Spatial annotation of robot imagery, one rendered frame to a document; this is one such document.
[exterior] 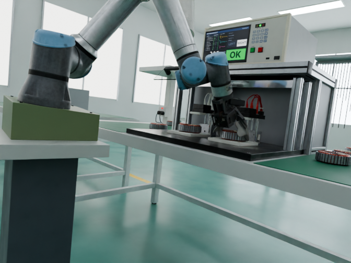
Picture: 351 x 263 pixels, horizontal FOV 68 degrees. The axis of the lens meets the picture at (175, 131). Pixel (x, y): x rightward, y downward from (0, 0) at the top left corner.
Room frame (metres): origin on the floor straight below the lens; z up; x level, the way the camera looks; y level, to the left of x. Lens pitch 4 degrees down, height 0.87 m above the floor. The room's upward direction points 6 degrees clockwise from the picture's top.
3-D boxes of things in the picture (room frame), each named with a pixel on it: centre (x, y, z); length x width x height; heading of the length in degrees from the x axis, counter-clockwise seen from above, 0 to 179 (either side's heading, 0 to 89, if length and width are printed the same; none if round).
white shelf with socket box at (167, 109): (2.20, 0.10, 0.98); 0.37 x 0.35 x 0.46; 46
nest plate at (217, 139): (1.08, -0.24, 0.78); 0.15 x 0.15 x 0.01; 46
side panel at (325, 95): (1.23, -0.66, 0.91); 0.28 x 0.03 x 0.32; 136
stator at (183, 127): (1.24, -0.07, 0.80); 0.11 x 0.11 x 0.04
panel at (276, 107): (1.35, -0.33, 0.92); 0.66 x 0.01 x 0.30; 46
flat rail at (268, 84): (1.23, -0.22, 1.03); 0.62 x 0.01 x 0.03; 46
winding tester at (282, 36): (1.39, -0.38, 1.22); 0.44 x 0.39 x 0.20; 46
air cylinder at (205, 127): (1.35, -0.17, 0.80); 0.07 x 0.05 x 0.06; 46
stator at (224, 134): (1.08, -0.24, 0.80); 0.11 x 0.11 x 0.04
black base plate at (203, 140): (1.17, -0.16, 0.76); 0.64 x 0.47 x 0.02; 46
